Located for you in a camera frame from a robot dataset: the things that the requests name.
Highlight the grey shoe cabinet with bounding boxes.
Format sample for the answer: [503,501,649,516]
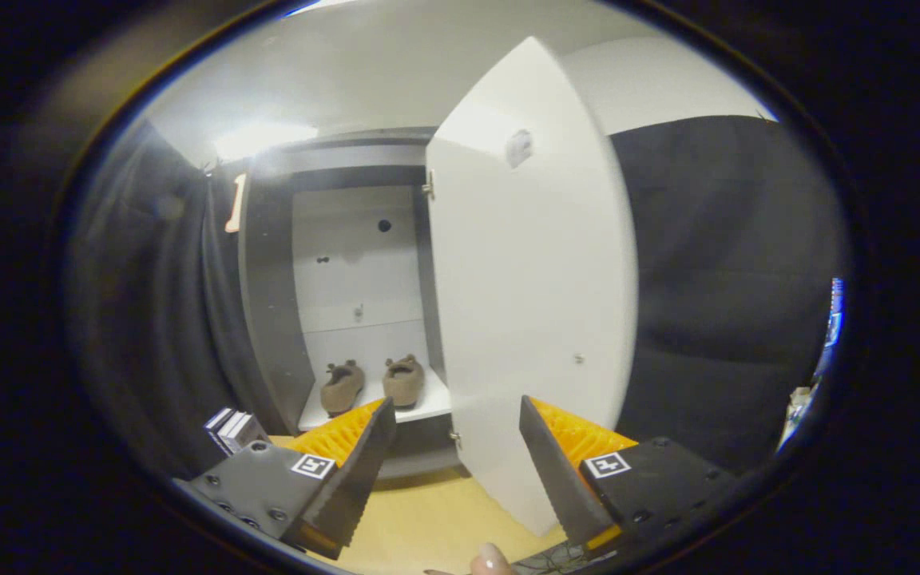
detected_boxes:
[236,128,465,482]

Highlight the black backdrop cloth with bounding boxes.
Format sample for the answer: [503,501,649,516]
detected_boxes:
[69,112,852,480]

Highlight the dark cables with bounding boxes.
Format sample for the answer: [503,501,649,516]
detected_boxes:
[508,541,619,575]

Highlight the white cabinet shelf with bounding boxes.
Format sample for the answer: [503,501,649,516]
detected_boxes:
[297,369,454,433]

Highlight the blue object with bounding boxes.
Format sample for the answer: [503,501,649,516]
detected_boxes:
[823,277,847,378]

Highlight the white shoe cabinet door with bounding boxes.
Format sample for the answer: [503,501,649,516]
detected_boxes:
[425,36,639,537]

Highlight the brown fuzzy shoe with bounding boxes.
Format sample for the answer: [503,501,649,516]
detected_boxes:
[319,359,367,418]
[382,354,426,409]

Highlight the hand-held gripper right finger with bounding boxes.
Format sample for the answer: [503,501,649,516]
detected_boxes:
[518,395,740,552]

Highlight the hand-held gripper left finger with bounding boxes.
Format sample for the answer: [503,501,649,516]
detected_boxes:
[172,397,398,561]

